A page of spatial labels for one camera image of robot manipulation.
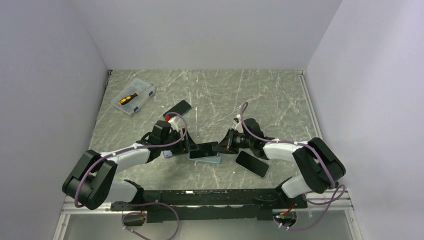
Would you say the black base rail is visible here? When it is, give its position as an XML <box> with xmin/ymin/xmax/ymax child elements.
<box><xmin>110</xmin><ymin>188</ymin><xmax>308</xmax><ymax>223</ymax></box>

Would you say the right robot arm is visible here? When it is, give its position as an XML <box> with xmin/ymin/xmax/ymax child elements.
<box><xmin>214</xmin><ymin>118</ymin><xmax>346</xmax><ymax>208</ymax></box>

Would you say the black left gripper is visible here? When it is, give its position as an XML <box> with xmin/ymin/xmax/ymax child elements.
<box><xmin>160</xmin><ymin>128</ymin><xmax>199</xmax><ymax>156</ymax></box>

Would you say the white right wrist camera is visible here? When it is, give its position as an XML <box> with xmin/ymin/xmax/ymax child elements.
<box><xmin>232</xmin><ymin>117</ymin><xmax>243</xmax><ymax>133</ymax></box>

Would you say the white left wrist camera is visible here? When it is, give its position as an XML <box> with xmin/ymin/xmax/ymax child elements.
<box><xmin>164</xmin><ymin>115</ymin><xmax>181</xmax><ymax>132</ymax></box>

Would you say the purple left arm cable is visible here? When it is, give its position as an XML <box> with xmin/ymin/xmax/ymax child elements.
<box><xmin>73</xmin><ymin>111</ymin><xmax>189</xmax><ymax>240</ymax></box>

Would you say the light blue phone case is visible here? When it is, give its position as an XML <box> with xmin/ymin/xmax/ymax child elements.
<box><xmin>188</xmin><ymin>150</ymin><xmax>222</xmax><ymax>164</ymax></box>

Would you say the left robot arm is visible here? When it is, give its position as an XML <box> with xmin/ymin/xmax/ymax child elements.
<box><xmin>61</xmin><ymin>120</ymin><xmax>199</xmax><ymax>210</ymax></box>

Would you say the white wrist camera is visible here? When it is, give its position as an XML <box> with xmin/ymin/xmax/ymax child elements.
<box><xmin>164</xmin><ymin>115</ymin><xmax>181</xmax><ymax>132</ymax></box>
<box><xmin>232</xmin><ymin>117</ymin><xmax>243</xmax><ymax>133</ymax></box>

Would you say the clear magsafe phone case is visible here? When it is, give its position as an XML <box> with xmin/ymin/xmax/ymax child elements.
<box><xmin>235</xmin><ymin>150</ymin><xmax>270</xmax><ymax>179</ymax></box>

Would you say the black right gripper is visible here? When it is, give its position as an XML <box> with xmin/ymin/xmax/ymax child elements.
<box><xmin>213</xmin><ymin>128</ymin><xmax>253</xmax><ymax>155</ymax></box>

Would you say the clear plastic organizer box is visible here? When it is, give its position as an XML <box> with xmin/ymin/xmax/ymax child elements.
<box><xmin>110</xmin><ymin>78</ymin><xmax>156</xmax><ymax>116</ymax></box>

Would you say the yellow black screwdriver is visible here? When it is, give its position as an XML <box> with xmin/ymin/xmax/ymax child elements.
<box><xmin>119</xmin><ymin>92</ymin><xmax>139</xmax><ymax>106</ymax></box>

